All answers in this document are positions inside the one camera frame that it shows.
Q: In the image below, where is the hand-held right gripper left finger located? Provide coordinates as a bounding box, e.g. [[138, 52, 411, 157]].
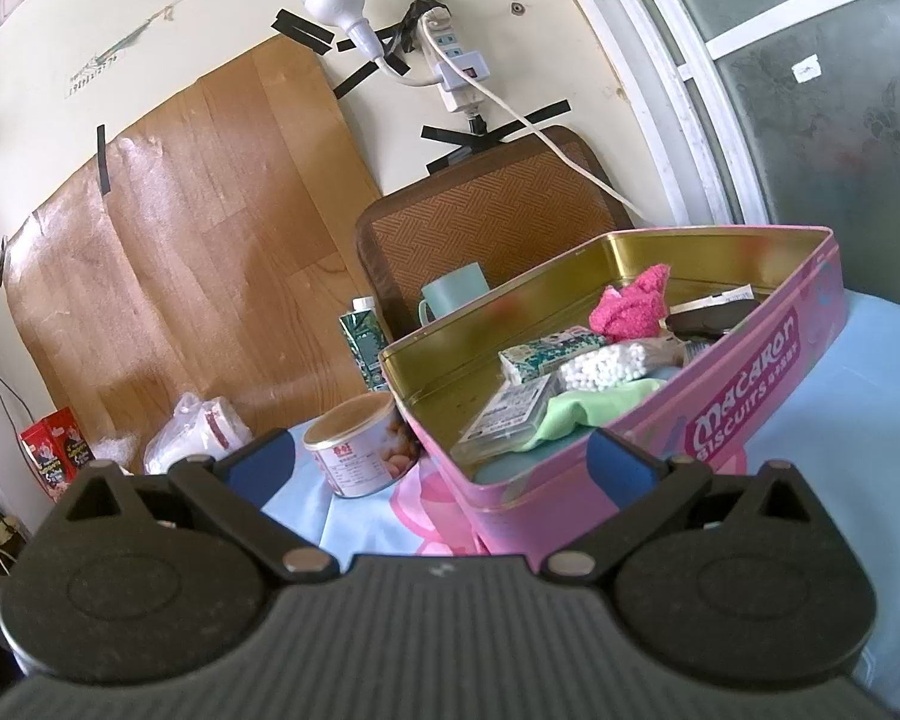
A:
[[47, 427, 341, 584]]

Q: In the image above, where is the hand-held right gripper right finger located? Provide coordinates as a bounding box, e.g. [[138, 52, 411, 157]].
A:
[[544, 426, 846, 584]]

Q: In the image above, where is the green microfibre cloth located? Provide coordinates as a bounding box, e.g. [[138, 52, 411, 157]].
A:
[[528, 378, 666, 452]]

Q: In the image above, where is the clear cracker pack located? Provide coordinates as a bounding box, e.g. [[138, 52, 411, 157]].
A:
[[558, 340, 662, 393]]

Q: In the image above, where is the pink biscuit tin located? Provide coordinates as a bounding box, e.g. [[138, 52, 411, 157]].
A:
[[380, 224, 845, 557]]

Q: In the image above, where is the white plastic case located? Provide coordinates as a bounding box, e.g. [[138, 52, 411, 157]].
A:
[[449, 373, 564, 463]]

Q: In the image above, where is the small green-printed tissue packet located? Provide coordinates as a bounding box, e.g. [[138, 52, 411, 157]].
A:
[[498, 325, 610, 385]]

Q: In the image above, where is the pink fluffy sock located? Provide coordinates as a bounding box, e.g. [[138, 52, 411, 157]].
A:
[[588, 263, 673, 343]]

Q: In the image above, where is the black glasses case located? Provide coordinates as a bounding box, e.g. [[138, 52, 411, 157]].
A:
[[663, 292, 767, 338]]

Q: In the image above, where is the plastic bag of cotton pads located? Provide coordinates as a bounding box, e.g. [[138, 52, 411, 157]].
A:
[[143, 391, 255, 476]]

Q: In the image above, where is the round can with red label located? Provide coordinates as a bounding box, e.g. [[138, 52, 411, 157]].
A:
[[301, 391, 422, 500]]

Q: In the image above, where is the white fluffy wad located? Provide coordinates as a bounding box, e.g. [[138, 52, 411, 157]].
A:
[[90, 431, 140, 470]]

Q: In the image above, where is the green drink carton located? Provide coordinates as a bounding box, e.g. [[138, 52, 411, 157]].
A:
[[338, 295, 392, 395]]

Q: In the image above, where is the red snack box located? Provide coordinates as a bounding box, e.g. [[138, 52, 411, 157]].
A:
[[19, 406, 96, 505]]

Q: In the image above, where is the cartoon pig printed blanket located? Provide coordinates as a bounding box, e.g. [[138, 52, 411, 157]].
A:
[[255, 286, 900, 720]]

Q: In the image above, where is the teal plastic cup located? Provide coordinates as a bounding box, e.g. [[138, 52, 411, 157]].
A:
[[418, 262, 493, 328]]

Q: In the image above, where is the black stand with white device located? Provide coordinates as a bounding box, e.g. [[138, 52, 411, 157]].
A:
[[270, 0, 575, 175]]

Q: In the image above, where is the frosted glass window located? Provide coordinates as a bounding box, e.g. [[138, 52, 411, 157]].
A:
[[611, 0, 900, 302]]

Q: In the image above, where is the white power strip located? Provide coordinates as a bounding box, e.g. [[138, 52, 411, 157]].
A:
[[418, 6, 494, 115]]

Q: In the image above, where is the white light bulb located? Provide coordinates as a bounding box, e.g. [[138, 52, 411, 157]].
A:
[[295, 0, 392, 62]]

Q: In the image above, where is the wood-pattern wall sheet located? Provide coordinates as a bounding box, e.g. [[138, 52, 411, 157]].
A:
[[3, 35, 384, 460]]

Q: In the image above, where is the white power cable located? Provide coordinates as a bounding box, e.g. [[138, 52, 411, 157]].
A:
[[375, 15, 647, 220]]

